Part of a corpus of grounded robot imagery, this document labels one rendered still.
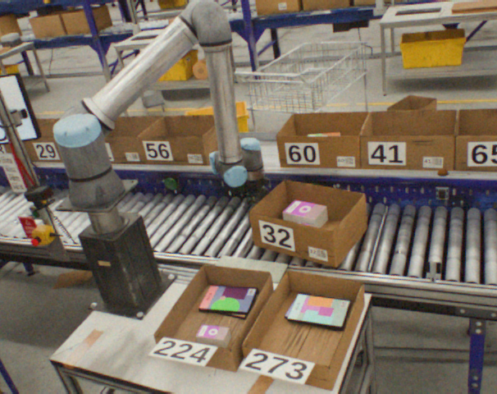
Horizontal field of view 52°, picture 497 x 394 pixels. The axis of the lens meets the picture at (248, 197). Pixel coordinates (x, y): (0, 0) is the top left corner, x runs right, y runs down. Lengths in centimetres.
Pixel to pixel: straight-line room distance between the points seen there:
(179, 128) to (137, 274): 124
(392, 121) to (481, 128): 39
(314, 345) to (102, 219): 84
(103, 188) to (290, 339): 80
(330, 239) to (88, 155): 91
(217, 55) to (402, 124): 111
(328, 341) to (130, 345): 68
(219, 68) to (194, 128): 116
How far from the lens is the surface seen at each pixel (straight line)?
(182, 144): 267
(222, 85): 184
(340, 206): 223
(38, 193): 240
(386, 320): 289
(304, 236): 201
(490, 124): 258
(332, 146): 238
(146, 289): 204
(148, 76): 191
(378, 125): 262
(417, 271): 200
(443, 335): 283
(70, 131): 175
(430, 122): 258
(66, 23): 857
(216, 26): 180
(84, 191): 181
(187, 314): 193
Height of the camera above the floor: 199
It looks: 29 degrees down
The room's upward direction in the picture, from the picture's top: 11 degrees counter-clockwise
